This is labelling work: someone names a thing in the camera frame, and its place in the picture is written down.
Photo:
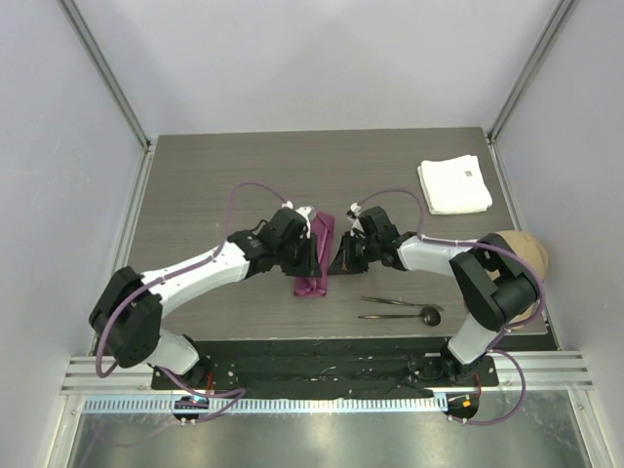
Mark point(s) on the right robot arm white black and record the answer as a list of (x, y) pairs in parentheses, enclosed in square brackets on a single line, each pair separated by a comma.
[(500, 277)]

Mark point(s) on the aluminium frame post left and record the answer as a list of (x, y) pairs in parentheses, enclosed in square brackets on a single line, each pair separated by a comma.
[(95, 54)]

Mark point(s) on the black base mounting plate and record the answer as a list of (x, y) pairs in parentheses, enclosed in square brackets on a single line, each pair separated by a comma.
[(329, 369)]

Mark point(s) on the aluminium frame post right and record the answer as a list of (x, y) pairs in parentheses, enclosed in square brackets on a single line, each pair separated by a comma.
[(538, 54)]

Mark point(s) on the aluminium front rail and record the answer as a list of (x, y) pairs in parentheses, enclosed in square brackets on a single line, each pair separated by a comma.
[(543, 371)]

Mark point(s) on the magenta cloth napkin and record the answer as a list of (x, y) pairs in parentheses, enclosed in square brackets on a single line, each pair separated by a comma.
[(323, 227)]

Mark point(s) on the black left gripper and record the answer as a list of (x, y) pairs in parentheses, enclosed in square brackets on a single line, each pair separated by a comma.
[(308, 265)]

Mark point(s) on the tan baseball cap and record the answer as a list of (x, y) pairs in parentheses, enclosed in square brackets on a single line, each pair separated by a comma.
[(529, 249)]

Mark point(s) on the slotted cable duct strip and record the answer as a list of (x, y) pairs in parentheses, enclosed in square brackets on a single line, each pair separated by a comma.
[(180, 404)]

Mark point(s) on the aluminium frame post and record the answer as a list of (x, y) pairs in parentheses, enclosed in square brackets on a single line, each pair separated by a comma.
[(538, 54), (95, 54)]

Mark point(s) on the white folded towel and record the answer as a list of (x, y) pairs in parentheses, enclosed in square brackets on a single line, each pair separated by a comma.
[(455, 186)]

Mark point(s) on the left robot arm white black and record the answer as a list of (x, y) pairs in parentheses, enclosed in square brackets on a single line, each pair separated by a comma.
[(129, 313)]

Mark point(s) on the dark metal fork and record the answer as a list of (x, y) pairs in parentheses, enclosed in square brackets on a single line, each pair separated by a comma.
[(401, 303)]

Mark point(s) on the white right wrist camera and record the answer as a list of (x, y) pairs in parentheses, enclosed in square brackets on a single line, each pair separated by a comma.
[(356, 229)]

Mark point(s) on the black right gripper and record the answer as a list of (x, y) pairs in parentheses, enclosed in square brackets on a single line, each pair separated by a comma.
[(345, 263)]

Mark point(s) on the dark metal spoon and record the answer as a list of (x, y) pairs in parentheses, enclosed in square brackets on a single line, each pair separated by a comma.
[(430, 316)]

